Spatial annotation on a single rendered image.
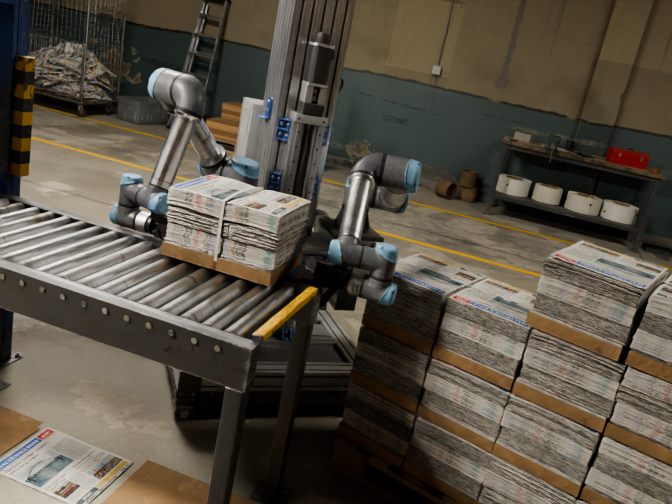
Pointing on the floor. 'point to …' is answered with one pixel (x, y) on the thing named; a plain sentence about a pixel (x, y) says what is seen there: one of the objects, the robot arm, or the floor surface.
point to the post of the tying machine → (11, 24)
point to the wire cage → (75, 67)
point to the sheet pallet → (226, 127)
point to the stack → (497, 399)
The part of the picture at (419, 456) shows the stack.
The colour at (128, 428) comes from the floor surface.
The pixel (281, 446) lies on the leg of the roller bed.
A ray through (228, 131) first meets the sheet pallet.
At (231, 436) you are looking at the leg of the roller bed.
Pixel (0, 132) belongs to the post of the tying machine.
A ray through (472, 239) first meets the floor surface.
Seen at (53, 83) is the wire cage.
